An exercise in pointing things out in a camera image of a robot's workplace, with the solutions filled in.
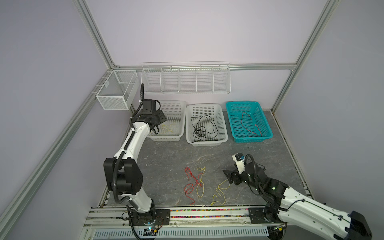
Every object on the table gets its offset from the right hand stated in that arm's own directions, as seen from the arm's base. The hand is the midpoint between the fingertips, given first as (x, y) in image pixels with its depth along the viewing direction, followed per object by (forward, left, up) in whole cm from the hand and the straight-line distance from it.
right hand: (230, 168), depth 79 cm
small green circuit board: (-27, +41, -13) cm, 51 cm away
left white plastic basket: (+37, +36, -11) cm, 53 cm away
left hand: (+25, +39, +12) cm, 48 cm away
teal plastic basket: (+43, -21, -12) cm, 50 cm away
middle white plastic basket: (+49, +5, -5) cm, 49 cm away
